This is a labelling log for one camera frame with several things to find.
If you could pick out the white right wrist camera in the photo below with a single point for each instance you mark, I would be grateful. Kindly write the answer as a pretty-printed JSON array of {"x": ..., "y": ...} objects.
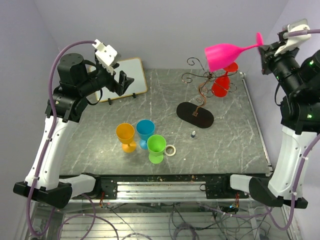
[{"x": 297, "y": 34}]

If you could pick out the red plastic wine glass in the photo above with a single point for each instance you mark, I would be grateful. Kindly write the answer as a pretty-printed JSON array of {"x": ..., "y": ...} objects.
[{"x": 221, "y": 86}]

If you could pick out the blue plastic wine glass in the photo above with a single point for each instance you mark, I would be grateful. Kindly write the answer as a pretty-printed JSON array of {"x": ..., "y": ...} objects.
[{"x": 145, "y": 128}]

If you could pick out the small blue-capped bottle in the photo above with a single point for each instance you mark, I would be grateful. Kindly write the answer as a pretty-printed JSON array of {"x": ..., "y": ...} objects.
[{"x": 193, "y": 134}]

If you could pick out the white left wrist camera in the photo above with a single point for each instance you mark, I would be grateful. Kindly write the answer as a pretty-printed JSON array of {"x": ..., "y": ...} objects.
[{"x": 106, "y": 55}]

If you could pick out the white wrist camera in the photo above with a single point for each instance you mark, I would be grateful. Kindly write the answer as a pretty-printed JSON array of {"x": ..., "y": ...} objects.
[
  {"x": 106, "y": 55},
  {"x": 297, "y": 34}
]

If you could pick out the aluminium mounting rail frame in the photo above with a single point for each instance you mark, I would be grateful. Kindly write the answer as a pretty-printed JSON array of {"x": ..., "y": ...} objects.
[{"x": 162, "y": 207}]

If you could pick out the small framed whiteboard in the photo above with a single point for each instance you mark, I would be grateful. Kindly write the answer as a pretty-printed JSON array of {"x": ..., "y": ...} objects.
[{"x": 134, "y": 69}]

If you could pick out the copper wire wine glass rack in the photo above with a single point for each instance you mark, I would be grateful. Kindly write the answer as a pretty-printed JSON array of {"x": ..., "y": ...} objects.
[{"x": 197, "y": 115}]

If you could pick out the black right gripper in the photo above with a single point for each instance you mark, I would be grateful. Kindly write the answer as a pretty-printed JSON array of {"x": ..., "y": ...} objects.
[{"x": 268, "y": 57}]

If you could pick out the orange plastic wine glass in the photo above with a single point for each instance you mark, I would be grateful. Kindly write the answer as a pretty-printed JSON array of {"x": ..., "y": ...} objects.
[{"x": 126, "y": 134}]

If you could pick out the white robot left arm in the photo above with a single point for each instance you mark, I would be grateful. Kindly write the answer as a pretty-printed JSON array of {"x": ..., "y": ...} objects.
[{"x": 79, "y": 78}]

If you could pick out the magenta plastic wine glass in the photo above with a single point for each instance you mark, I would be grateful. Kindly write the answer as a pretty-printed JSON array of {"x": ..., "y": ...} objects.
[{"x": 222, "y": 55}]

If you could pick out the white tape roll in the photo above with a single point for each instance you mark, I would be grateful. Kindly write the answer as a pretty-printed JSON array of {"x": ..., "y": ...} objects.
[{"x": 170, "y": 150}]

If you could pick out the green plastic wine glass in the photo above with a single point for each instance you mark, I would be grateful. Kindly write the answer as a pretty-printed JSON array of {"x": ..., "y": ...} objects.
[{"x": 156, "y": 145}]

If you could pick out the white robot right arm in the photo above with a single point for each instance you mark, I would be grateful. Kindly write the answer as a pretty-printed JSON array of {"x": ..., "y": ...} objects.
[{"x": 300, "y": 120}]

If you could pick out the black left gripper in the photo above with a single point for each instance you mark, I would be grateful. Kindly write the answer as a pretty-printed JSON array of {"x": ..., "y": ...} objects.
[{"x": 114, "y": 86}]

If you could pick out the clear wine glass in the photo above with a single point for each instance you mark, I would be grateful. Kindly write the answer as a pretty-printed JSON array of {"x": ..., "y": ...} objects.
[{"x": 208, "y": 74}]

